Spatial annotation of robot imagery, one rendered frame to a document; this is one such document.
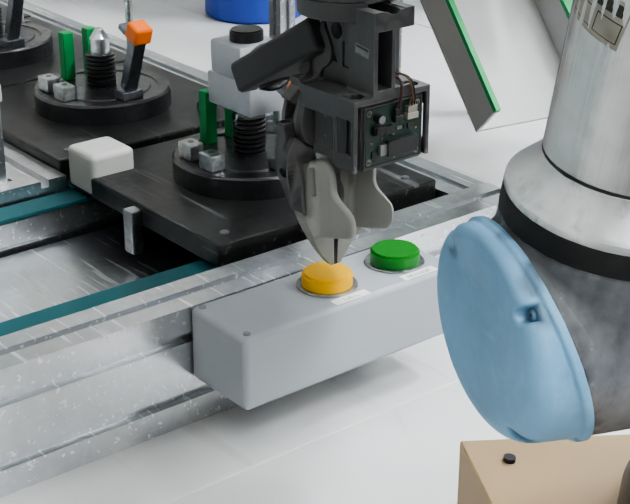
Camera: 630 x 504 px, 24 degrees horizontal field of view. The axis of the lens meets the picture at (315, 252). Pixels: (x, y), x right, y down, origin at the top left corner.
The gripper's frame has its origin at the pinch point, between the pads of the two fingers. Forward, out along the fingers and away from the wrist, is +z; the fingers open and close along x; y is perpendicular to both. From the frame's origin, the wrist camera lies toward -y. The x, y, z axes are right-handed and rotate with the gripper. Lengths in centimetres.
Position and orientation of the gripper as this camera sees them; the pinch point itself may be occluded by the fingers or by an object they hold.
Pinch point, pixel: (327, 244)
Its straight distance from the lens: 111.4
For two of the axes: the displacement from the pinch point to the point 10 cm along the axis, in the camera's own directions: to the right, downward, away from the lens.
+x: 7.8, -2.5, 5.7
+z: 0.0, 9.2, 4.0
